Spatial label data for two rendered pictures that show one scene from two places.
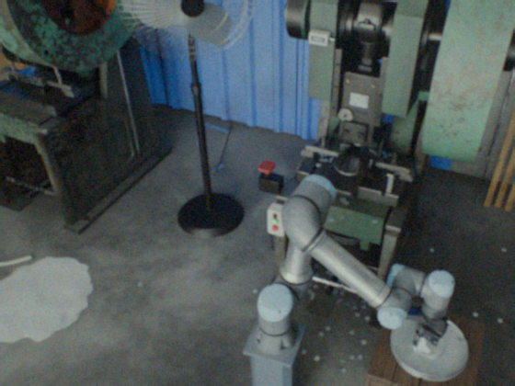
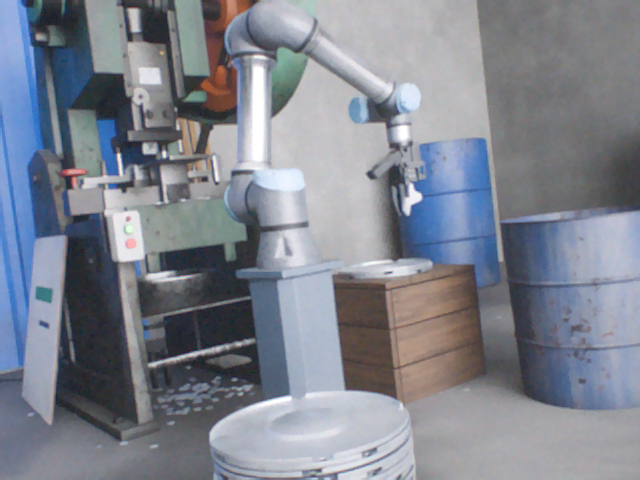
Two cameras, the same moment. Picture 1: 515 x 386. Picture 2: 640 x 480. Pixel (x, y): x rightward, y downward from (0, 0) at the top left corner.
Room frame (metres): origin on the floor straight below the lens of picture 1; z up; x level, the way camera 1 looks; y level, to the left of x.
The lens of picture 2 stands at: (0.29, 1.33, 0.57)
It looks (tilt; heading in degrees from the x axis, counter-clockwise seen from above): 3 degrees down; 302
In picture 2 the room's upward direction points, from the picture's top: 7 degrees counter-clockwise
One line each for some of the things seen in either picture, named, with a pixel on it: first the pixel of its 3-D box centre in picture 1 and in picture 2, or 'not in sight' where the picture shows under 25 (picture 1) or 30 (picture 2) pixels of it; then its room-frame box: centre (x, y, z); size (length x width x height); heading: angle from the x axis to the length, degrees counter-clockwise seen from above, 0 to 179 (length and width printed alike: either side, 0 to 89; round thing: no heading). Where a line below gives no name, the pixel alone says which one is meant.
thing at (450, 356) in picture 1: (429, 343); (383, 266); (1.22, -0.52, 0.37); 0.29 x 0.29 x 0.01
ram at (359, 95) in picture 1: (361, 101); (145, 87); (1.87, -0.25, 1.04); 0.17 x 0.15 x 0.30; 159
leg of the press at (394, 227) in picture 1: (414, 205); (213, 254); (1.95, -0.57, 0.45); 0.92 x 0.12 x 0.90; 159
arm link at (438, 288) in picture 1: (438, 289); (395, 108); (1.08, -0.44, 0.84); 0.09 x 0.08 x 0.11; 65
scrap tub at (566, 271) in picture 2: not in sight; (586, 301); (0.63, -0.55, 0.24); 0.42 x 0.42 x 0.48
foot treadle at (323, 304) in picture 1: (337, 273); (192, 359); (1.79, -0.22, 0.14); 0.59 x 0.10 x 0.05; 159
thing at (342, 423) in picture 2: not in sight; (308, 423); (0.83, 0.55, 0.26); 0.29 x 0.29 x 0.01
